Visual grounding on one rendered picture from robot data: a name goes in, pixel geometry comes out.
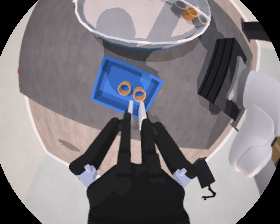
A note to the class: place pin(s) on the blue crate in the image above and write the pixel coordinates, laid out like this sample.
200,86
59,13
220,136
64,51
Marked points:
112,74

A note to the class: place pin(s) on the bronze bushing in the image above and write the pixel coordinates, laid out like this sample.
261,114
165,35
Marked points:
188,14
141,98
124,92

